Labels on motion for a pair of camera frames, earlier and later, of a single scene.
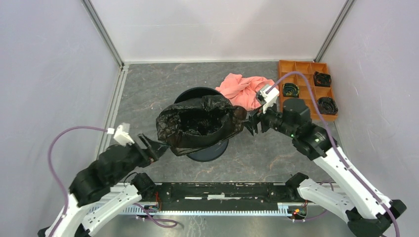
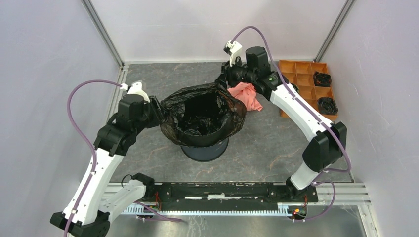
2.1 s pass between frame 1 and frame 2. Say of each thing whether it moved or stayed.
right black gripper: moved
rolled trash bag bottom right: stayed
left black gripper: moved
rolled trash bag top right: stayed
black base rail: stayed
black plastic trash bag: moved
